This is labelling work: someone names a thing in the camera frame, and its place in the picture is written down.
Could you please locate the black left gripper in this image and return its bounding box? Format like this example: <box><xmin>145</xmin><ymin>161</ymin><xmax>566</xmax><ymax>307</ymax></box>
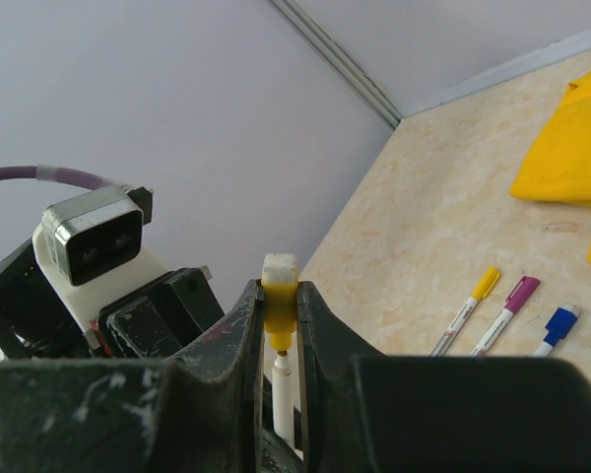
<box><xmin>0</xmin><ymin>240</ymin><xmax>224</xmax><ymax>360</ymax></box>

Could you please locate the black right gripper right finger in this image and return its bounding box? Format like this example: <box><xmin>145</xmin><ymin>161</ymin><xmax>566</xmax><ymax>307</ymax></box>
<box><xmin>296</xmin><ymin>282</ymin><xmax>591</xmax><ymax>472</ymax></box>

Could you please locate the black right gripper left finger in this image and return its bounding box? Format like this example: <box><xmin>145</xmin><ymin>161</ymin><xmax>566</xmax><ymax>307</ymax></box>
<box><xmin>0</xmin><ymin>280</ymin><xmax>263</xmax><ymax>472</ymax></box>

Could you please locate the thin white yellow-end pen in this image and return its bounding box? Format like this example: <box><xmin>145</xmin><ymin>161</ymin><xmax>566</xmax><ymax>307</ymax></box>
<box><xmin>272</xmin><ymin>351</ymin><xmax>296</xmax><ymax>447</ymax></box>

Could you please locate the white yellow whiteboard marker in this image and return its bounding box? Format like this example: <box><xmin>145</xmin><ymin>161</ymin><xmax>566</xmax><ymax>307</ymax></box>
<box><xmin>429</xmin><ymin>296</ymin><xmax>480</xmax><ymax>357</ymax></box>

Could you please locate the white purple-end pen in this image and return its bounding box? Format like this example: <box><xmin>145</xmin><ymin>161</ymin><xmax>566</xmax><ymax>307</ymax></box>
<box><xmin>470</xmin><ymin>307</ymin><xmax>518</xmax><ymax>357</ymax></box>

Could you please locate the small yellow pen cap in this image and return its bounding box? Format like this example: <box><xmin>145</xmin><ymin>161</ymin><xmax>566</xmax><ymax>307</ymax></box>
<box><xmin>261</xmin><ymin>253</ymin><xmax>299</xmax><ymax>352</ymax></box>

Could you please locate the white blue-end pen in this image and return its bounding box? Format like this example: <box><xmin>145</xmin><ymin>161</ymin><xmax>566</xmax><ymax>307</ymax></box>
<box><xmin>533</xmin><ymin>304</ymin><xmax>581</xmax><ymax>358</ymax></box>

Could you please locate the small blue pen cap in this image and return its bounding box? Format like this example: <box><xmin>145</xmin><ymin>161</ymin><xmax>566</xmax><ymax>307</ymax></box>
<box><xmin>543</xmin><ymin>304</ymin><xmax>580</xmax><ymax>347</ymax></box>

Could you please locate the yellow marker cap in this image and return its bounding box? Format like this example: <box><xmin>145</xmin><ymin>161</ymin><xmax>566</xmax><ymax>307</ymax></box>
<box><xmin>471</xmin><ymin>266</ymin><xmax>501</xmax><ymax>301</ymax></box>

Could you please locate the purple marker cap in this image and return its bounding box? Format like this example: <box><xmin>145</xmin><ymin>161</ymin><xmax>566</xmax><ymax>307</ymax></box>
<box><xmin>504</xmin><ymin>275</ymin><xmax>541</xmax><ymax>314</ymax></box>

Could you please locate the clear pen cap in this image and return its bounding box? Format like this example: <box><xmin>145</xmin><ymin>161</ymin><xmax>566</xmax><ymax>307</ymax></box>
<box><xmin>543</xmin><ymin>222</ymin><xmax>579</xmax><ymax>234</ymax></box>

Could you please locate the yellow folded t-shirt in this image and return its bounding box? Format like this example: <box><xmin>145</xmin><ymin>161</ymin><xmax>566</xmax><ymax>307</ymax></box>
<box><xmin>509</xmin><ymin>71</ymin><xmax>591</xmax><ymax>265</ymax></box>

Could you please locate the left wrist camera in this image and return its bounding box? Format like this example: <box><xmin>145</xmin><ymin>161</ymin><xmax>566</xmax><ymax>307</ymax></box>
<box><xmin>32</xmin><ymin>184</ymin><xmax>173</xmax><ymax>332</ymax></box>

